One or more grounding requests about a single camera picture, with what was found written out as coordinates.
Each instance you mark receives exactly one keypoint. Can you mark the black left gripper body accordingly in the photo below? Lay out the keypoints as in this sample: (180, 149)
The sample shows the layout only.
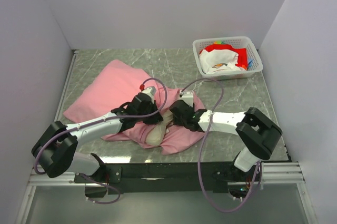
(151, 109)

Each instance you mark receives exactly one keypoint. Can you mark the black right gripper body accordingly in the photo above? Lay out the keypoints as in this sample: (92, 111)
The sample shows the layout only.
(179, 122)

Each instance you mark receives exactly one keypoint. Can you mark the cream pillow with bear print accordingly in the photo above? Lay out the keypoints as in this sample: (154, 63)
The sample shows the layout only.
(156, 136)

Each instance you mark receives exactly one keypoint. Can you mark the pink pillowcase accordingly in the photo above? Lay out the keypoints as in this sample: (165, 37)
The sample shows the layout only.
(117, 84)

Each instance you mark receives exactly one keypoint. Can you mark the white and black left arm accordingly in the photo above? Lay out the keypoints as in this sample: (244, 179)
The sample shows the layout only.
(56, 150)

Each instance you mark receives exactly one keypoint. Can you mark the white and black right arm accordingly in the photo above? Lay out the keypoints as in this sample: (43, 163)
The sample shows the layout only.
(259, 134)

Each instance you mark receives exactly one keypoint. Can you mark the white and red printed cloth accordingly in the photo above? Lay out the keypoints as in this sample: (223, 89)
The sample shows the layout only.
(220, 57)

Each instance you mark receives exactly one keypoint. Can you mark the white plastic mesh basket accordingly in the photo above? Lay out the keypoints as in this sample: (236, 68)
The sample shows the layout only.
(237, 42)

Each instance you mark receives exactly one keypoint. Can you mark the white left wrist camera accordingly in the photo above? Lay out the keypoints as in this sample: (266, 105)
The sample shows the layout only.
(149, 91)

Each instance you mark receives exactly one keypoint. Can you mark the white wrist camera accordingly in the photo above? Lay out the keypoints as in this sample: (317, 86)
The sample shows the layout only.
(187, 97)
(149, 91)

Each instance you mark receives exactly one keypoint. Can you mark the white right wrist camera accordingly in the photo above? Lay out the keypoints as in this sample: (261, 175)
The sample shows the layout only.
(187, 97)

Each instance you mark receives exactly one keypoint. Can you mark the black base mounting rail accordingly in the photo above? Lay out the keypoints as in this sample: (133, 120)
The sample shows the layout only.
(173, 177)

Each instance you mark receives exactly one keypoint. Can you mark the aluminium extrusion rail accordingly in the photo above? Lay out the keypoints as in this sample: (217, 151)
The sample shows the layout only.
(282, 173)

